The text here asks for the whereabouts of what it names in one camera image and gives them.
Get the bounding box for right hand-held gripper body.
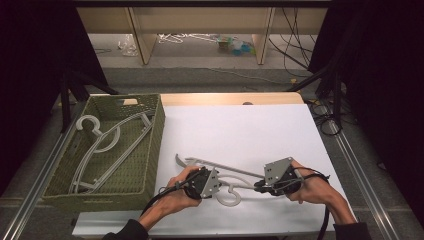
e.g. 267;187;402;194
263;156;304;197

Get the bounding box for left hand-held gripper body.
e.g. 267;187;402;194
183;167;222;201

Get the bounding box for grey plastic hanger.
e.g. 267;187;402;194
68;111;156;195
174;153;268;208

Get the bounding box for green woven basket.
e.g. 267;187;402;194
41;93;167;214

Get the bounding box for person's left hand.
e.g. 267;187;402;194
158;165;202;213

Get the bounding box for person's right hand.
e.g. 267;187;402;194
287;159;335;205

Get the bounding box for white paper sheet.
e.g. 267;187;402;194
71;103;362;236

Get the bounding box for black metal stand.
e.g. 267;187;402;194
59;70;120;134
286;65;345;130

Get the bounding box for colourful plastic toys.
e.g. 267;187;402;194
216;34;256;57

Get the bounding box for black curtain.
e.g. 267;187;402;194
308;0;424;229
0;0;108;198

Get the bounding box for clear plastic bag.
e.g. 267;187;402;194
117;33;139;57

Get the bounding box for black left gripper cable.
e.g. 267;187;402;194
140;168;206;217

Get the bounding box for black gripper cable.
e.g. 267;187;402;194
279;166;332;240
140;168;206;217

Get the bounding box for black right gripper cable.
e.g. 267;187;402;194
279;166;332;240

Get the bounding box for coiled black floor cables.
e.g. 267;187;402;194
308;99;344;137

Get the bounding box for metal rail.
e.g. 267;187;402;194
0;108;88;240
328;119;404;240

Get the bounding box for thin floor cable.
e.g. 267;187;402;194
206;67;289;86

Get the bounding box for hanging black cables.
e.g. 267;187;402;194
268;8;318;70

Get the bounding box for white wire hangers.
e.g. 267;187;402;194
157;32;218;45

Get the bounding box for wooden desk frame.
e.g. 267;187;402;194
75;6;329;66

